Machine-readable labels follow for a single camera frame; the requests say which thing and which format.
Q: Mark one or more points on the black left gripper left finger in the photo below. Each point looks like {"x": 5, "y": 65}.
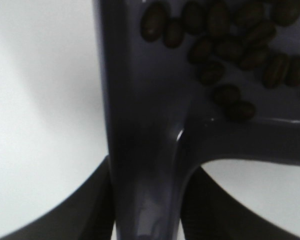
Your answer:
{"x": 87, "y": 214}

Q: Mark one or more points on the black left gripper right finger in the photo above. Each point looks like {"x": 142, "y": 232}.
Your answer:
{"x": 208, "y": 212}

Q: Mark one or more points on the purple plastic dustpan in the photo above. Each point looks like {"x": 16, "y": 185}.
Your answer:
{"x": 156, "y": 135}

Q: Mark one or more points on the pile of coffee beans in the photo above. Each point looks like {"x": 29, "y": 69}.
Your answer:
{"x": 243, "y": 55}

